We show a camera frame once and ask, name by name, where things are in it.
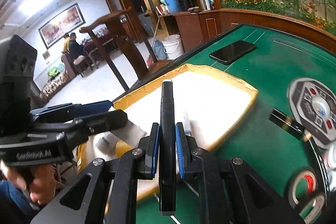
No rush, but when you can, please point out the framed landscape painting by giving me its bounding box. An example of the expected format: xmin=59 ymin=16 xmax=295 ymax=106
xmin=39 ymin=3 xmax=85 ymax=49

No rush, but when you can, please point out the brown tape roll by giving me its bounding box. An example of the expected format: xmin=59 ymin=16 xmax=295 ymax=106
xmin=285 ymin=166 xmax=318 ymax=209

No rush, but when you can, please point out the black electrical tape roll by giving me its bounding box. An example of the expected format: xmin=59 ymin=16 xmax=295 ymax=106
xmin=295 ymin=192 xmax=326 ymax=223

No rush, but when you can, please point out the black smartphone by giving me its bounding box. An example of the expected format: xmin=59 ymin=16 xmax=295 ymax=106
xmin=209 ymin=40 xmax=257 ymax=65

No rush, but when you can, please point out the person's left hand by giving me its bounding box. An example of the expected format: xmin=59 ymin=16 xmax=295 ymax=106
xmin=0 ymin=160 xmax=57 ymax=206

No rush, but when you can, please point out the blue thermos jug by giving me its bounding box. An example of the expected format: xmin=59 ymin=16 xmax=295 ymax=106
xmin=165 ymin=0 xmax=180 ymax=14

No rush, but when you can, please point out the wooden chair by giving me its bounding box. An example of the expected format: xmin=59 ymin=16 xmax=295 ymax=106
xmin=79 ymin=7 xmax=171 ymax=92

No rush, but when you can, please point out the seated person dark jacket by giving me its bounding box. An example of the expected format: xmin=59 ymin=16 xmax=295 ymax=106
xmin=69 ymin=32 xmax=87 ymax=61

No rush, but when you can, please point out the white round bottle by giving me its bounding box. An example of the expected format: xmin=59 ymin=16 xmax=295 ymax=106
xmin=322 ymin=142 xmax=336 ymax=192

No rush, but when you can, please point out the wooden counter cabinet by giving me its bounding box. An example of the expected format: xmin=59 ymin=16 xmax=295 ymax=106
xmin=160 ymin=9 xmax=335 ymax=53

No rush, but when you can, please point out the yellow-edged cardboard box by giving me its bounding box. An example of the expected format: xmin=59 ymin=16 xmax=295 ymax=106
xmin=76 ymin=63 xmax=260 ymax=201

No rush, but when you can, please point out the mahjong table centre control panel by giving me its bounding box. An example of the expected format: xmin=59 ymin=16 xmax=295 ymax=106
xmin=287 ymin=77 xmax=335 ymax=149

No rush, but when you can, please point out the white plastic bucket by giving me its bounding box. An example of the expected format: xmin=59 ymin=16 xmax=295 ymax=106
xmin=162 ymin=34 xmax=184 ymax=60

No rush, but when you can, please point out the black rod with silver ring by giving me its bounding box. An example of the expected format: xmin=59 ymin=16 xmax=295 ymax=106
xmin=159 ymin=80 xmax=176 ymax=216

